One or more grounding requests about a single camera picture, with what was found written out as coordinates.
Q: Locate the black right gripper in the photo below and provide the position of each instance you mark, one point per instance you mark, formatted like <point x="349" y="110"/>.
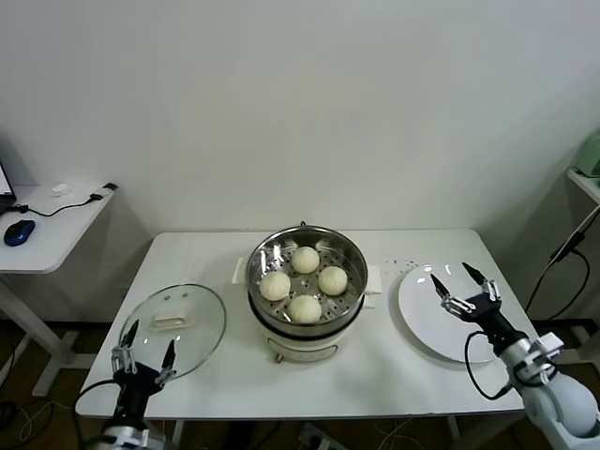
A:
<point x="490" y="314"/>

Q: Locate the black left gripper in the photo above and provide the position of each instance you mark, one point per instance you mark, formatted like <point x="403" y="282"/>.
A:
<point x="136" y="384"/>

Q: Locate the white steamed baozi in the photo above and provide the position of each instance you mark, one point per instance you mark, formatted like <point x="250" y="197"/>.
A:
<point x="305" y="259"/>
<point x="274" y="286"/>
<point x="333" y="280"/>
<point x="304" y="309"/>

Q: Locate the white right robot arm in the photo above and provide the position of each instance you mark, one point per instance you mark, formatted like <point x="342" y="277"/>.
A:
<point x="569" y="398"/>

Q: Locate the stainless steel steamer basket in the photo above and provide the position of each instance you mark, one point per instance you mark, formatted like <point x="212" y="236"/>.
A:
<point x="354" y="293"/>

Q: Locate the white round plate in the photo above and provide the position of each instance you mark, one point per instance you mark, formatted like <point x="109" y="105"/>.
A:
<point x="431" y="337"/>

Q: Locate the white table leg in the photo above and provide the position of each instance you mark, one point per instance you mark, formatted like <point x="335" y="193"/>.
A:
<point x="454" y="433"/>

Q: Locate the white side table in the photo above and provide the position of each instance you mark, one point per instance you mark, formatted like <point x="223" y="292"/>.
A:
<point x="56" y="253"/>

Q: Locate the cream electric cooker base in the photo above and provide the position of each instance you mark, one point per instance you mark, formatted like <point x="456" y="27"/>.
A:
<point x="304" y="349"/>

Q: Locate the white shelf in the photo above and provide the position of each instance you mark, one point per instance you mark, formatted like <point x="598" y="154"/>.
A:
<point x="586" y="185"/>

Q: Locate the small black dongle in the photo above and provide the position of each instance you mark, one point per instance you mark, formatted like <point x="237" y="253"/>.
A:
<point x="110" y="185"/>

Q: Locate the blue computer mouse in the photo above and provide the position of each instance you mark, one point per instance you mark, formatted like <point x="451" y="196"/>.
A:
<point x="19" y="232"/>

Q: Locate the pale green appliance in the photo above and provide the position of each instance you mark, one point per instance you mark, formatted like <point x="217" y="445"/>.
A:
<point x="589" y="157"/>

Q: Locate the white power strip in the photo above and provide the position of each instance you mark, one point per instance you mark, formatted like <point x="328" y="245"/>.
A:
<point x="316" y="437"/>

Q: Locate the small white object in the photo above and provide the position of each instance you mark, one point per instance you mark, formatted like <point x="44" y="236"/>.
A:
<point x="63" y="188"/>

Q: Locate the black laptop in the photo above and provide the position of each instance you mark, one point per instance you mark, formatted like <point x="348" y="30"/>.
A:
<point x="4" y="199"/>

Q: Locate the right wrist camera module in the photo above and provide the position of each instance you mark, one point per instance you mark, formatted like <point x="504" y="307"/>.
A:
<point x="550" y="344"/>

